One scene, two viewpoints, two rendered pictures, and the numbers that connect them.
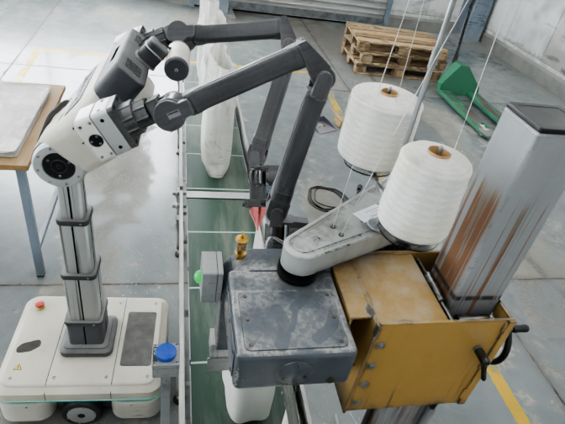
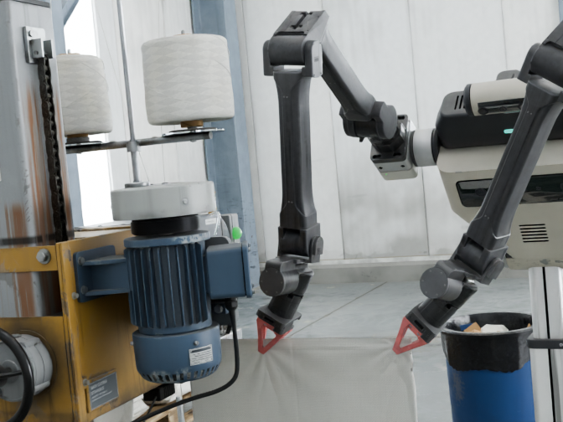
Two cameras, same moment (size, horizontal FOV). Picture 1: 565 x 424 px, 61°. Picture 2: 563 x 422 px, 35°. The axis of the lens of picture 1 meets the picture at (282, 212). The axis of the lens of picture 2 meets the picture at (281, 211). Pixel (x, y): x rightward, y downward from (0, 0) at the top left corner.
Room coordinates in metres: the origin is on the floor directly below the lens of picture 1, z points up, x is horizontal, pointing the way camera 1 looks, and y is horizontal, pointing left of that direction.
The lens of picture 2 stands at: (2.21, -1.38, 1.43)
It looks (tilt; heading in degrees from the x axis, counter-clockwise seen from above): 3 degrees down; 129
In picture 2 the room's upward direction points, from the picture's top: 5 degrees counter-clockwise
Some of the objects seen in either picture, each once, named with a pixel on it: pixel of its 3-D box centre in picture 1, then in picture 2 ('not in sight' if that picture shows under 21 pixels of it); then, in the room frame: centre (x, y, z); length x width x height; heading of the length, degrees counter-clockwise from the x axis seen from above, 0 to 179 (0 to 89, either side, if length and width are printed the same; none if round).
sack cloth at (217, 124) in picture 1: (219, 111); not in sight; (2.79, 0.51, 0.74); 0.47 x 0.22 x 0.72; 14
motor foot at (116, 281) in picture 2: not in sight; (117, 272); (1.01, -0.38, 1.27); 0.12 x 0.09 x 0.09; 106
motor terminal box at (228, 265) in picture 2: not in sight; (230, 276); (1.16, -0.25, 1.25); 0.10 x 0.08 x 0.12; 131
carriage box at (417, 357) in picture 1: (408, 327); (71, 318); (0.84, -0.36, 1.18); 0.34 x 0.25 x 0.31; 106
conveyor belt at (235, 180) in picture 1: (210, 118); not in sight; (3.49, 0.70, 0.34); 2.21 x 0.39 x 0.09; 16
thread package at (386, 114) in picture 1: (379, 126); (188, 81); (1.03, -0.18, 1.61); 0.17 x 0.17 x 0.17
